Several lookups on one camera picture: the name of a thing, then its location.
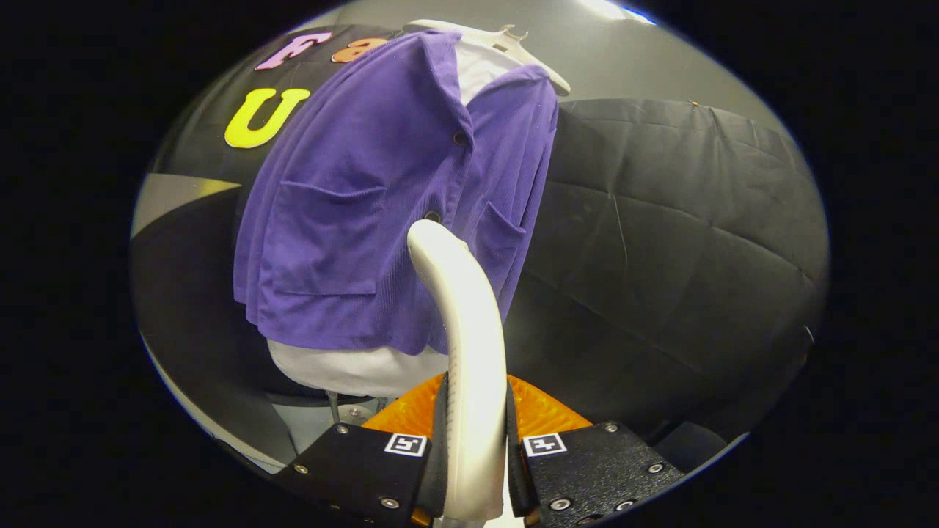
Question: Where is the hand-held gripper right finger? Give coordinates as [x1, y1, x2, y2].
[505, 374, 687, 528]

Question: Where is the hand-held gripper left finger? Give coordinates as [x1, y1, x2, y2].
[275, 373, 450, 528]

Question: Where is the white garment steamer head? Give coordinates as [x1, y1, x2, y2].
[406, 219, 509, 528]

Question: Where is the white shirt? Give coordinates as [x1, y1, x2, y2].
[266, 37, 523, 399]

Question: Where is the purple jacket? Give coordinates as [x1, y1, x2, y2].
[233, 29, 560, 357]

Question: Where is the white clothes hanger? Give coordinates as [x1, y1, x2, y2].
[403, 20, 572, 95]

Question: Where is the dark rounded object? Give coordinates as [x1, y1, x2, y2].
[653, 422, 728, 474]

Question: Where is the black quilted curtain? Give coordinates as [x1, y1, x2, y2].
[505, 98, 830, 442]

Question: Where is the grey cabinet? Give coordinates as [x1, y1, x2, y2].
[131, 174, 296, 474]

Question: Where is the large ceiling light panel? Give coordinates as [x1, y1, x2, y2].
[576, 0, 657, 23]

